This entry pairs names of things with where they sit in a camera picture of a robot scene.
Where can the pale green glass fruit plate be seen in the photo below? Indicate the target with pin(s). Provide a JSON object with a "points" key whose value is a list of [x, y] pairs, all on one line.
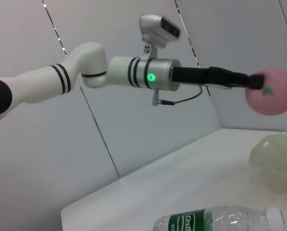
{"points": [[278, 158]]}

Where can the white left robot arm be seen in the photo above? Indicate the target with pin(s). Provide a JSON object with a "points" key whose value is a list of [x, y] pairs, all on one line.
{"points": [[90, 62]]}

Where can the clear green-label water bottle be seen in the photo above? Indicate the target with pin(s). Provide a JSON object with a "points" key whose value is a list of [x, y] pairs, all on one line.
{"points": [[220, 220]]}

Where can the pink toy peach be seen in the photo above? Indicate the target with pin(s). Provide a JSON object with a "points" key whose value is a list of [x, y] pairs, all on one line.
{"points": [[275, 96]]}

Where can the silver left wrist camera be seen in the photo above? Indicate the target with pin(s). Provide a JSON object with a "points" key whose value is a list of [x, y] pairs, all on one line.
{"points": [[157, 29]]}

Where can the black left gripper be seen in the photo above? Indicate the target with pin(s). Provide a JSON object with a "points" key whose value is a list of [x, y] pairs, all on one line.
{"points": [[189, 75]]}

